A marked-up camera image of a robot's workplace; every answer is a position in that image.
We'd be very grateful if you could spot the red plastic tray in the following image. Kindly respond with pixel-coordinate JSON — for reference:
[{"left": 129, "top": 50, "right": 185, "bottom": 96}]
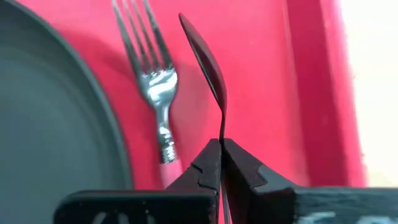
[{"left": 15, "top": 0, "right": 367, "bottom": 224}]

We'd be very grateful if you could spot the pink handled metal fork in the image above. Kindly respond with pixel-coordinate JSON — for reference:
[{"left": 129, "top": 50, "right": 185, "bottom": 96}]
[{"left": 111, "top": 0, "right": 184, "bottom": 189}]

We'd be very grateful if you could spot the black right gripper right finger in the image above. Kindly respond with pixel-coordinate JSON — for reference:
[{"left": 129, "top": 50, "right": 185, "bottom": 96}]
[{"left": 222, "top": 138, "right": 398, "bottom": 224}]

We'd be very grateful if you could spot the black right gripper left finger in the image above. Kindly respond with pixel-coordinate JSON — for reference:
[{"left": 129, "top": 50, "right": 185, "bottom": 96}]
[{"left": 53, "top": 138, "right": 223, "bottom": 224}]

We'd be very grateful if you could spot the dark grey round plate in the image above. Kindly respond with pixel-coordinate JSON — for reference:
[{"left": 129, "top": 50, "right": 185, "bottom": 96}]
[{"left": 0, "top": 0, "right": 134, "bottom": 224}]

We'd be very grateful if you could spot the black spoon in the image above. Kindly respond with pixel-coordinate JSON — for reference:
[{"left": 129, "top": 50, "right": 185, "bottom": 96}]
[{"left": 178, "top": 12, "right": 233, "bottom": 224}]

